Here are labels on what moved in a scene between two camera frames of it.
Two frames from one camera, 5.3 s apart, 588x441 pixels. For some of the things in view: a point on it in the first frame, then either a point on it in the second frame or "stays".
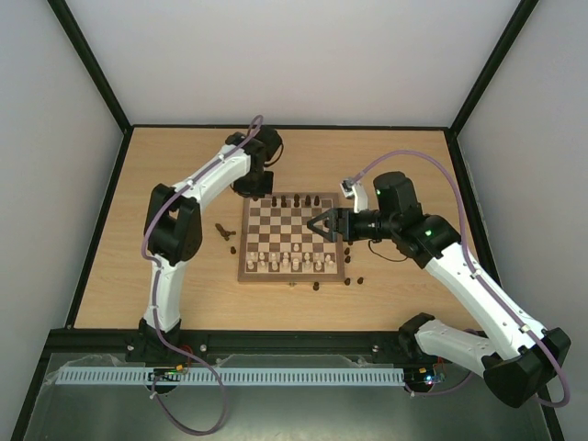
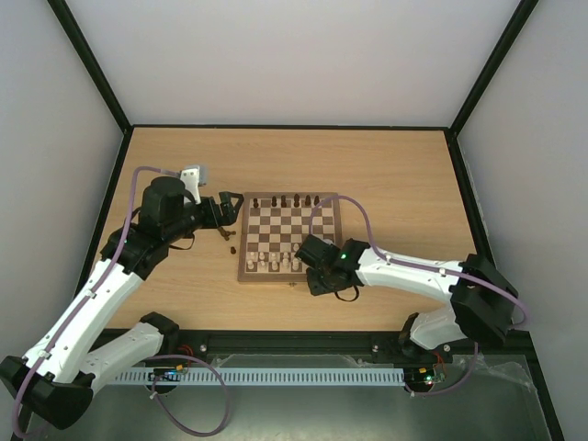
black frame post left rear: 91,62 stays
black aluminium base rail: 205,344 stays
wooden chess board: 277,245 stays
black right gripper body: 341,223 to 315,283
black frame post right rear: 511,33 stays
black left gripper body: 255,184 to 211,220
